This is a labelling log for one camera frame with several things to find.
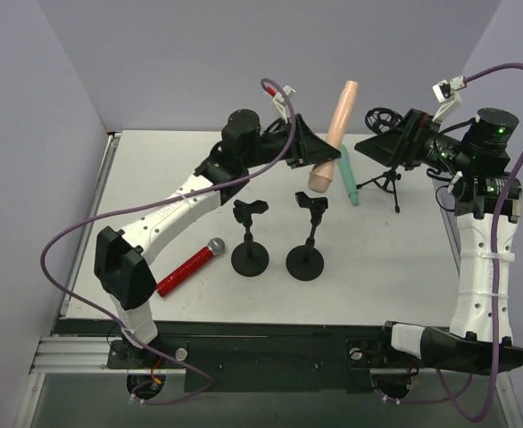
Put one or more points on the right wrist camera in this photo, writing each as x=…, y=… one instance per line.
x=448, y=97

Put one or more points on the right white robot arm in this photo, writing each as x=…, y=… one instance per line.
x=487, y=207

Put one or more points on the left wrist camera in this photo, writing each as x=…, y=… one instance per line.
x=278, y=101

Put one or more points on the aluminium frame rail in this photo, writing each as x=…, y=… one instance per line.
x=70, y=355

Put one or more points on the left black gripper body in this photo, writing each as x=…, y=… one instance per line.
x=297, y=144

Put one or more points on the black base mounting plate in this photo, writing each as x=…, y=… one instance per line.
x=287, y=358

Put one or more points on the black mic stand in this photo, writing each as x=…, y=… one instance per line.
x=305, y=262
x=249, y=258

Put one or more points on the pink microphone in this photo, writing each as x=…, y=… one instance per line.
x=321, y=175

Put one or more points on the teal microphone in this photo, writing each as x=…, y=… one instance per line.
x=347, y=176

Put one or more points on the red glitter microphone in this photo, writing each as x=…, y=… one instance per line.
x=214, y=248

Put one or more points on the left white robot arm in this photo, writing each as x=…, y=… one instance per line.
x=123, y=257

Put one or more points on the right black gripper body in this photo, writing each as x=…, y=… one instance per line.
x=412, y=136

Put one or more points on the tripod shock mount stand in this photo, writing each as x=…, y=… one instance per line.
x=379, y=178

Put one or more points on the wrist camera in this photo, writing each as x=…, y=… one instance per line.
x=448, y=97
x=278, y=101

